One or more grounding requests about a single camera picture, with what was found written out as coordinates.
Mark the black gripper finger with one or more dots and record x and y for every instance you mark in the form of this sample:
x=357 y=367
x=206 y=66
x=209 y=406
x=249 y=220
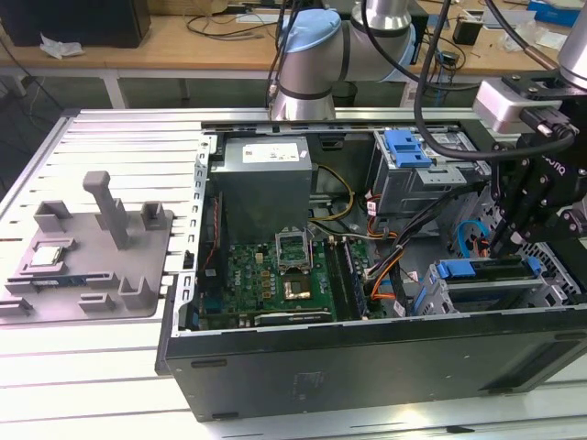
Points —
x=509 y=192
x=555 y=224

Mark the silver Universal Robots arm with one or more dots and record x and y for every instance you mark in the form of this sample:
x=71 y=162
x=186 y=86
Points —
x=312 y=69

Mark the grey disk bay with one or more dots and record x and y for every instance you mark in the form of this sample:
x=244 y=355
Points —
x=486 y=285

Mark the grey metal drive cage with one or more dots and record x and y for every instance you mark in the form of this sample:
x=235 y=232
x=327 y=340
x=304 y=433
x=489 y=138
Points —
x=413 y=192

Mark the blue plastic drive latch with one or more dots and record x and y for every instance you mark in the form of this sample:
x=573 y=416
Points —
x=406 y=151

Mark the clear plastic bags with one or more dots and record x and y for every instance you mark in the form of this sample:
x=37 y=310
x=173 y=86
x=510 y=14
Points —
x=506 y=42

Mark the small black container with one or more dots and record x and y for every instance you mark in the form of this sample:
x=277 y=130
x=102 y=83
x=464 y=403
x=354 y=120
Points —
x=468 y=32

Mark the black speaker box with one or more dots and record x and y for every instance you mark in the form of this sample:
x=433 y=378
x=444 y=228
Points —
x=421 y=41

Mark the blue cardboard box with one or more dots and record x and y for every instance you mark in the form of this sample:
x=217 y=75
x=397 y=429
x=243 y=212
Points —
x=550 y=9

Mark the installed RAM stick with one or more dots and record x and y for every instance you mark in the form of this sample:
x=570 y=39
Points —
x=355 y=282

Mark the black bin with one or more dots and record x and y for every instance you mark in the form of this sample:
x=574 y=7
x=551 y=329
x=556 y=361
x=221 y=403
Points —
x=346 y=94

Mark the black RAM slot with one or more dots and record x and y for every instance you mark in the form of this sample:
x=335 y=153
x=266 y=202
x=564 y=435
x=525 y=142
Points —
x=338 y=282

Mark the black PC case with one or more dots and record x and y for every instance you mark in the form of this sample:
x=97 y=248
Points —
x=367 y=371

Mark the CPU socket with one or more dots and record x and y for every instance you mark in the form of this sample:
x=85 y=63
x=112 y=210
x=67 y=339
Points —
x=299 y=289

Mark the black graphics card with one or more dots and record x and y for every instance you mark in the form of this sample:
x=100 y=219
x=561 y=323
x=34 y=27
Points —
x=293 y=318

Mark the grey power supply unit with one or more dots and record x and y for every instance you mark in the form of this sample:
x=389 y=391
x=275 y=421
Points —
x=259 y=192

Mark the green motherboard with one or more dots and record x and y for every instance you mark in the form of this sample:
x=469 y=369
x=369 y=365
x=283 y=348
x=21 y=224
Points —
x=250 y=277

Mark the white paper sheet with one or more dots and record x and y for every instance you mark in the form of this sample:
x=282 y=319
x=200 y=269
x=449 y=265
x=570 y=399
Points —
x=254 y=18

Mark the wooden desk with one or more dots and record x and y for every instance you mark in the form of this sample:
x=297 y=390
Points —
x=160 y=46

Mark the grey parts rack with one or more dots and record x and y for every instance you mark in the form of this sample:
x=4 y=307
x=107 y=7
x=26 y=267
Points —
x=91 y=256

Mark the loose RAM stick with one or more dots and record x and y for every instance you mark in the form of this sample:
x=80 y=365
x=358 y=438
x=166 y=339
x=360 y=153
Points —
x=55 y=282

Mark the silver CPU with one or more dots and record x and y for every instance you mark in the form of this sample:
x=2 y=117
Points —
x=46 y=255

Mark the large black box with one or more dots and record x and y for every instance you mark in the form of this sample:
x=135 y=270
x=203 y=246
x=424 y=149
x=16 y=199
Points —
x=69 y=23

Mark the white crumpled plastic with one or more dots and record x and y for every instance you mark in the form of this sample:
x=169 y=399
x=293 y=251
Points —
x=59 y=48

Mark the silver camera box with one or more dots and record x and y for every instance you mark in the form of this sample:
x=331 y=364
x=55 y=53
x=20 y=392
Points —
x=500 y=107

